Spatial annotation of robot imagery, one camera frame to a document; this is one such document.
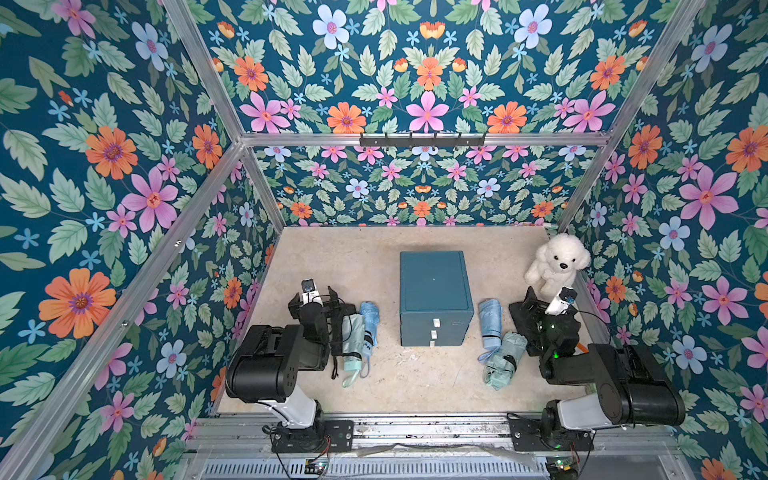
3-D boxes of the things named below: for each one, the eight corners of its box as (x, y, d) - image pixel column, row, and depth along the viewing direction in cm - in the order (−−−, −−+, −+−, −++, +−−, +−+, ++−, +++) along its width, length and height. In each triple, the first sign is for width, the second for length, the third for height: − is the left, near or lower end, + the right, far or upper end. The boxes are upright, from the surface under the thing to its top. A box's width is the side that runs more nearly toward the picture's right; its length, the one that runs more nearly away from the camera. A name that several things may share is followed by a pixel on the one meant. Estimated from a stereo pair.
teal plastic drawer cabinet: (401, 353, 90) (399, 318, 72) (401, 292, 103) (400, 250, 86) (462, 353, 89) (475, 318, 72) (454, 292, 103) (464, 250, 86)
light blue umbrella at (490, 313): (478, 363, 88) (481, 357, 84) (478, 304, 100) (481, 297, 97) (501, 366, 87) (505, 361, 83) (498, 306, 100) (501, 299, 96)
